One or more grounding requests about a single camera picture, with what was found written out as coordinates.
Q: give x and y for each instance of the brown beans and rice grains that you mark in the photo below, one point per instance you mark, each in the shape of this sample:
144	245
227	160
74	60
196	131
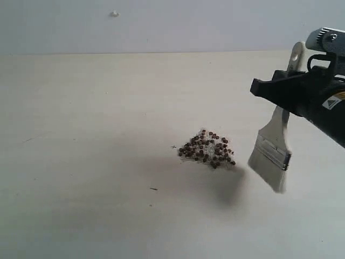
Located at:
208	148

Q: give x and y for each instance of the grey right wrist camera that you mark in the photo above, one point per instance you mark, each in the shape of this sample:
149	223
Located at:
326	40

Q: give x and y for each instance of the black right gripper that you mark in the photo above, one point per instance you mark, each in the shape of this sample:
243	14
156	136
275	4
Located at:
317	95

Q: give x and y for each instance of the small white wall fixture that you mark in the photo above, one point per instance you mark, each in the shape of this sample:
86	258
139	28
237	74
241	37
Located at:
114	14

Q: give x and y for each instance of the white wooden paint brush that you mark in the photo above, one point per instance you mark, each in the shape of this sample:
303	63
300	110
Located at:
271	154

